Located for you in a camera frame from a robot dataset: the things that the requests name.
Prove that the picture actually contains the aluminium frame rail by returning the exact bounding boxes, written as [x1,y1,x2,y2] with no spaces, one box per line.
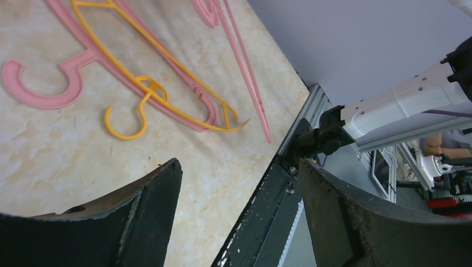
[277,84,471,155]

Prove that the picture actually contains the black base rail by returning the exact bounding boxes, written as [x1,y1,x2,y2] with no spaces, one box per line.
[212,117,318,267]

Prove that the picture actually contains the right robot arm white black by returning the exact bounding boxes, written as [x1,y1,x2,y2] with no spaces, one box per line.
[289,38,471,158]

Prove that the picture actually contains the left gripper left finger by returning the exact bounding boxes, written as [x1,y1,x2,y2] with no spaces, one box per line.
[1,159,183,266]

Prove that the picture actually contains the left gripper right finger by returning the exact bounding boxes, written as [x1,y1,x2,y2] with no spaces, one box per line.
[299,159,471,266]

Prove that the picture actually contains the background lab equipment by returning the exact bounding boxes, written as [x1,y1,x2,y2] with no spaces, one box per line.
[369,129,471,220]

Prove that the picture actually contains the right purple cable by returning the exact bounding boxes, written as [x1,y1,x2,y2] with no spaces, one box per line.
[424,108,472,120]

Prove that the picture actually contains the pink plastic hanger back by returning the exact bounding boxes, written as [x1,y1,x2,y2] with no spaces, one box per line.
[2,1,206,131]

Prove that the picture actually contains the pink plastic hanger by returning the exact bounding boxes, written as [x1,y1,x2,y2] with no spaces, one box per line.
[191,0,272,143]
[2,1,206,131]

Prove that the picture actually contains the yellow thin hanger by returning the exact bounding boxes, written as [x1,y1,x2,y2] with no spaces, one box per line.
[70,1,249,140]

